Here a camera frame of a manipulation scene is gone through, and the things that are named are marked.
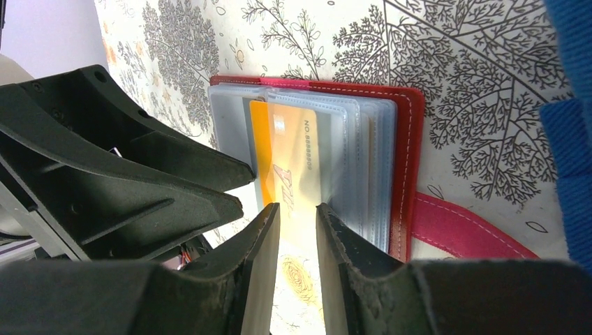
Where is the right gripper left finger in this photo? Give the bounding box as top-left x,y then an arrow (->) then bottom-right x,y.
183,203 -> 281,334

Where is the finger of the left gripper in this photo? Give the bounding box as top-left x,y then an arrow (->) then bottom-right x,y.
1,65 -> 255,192
1,129 -> 244,260

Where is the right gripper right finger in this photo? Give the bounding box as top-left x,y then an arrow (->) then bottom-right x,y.
316,203 -> 417,334

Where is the red leather card holder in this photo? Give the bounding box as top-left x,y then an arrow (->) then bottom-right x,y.
208,75 -> 540,265

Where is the floral patterned table mat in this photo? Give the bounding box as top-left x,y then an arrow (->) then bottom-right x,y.
94,0 -> 572,335

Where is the blue folded cloth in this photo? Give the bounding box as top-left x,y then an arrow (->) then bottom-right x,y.
540,1 -> 591,272

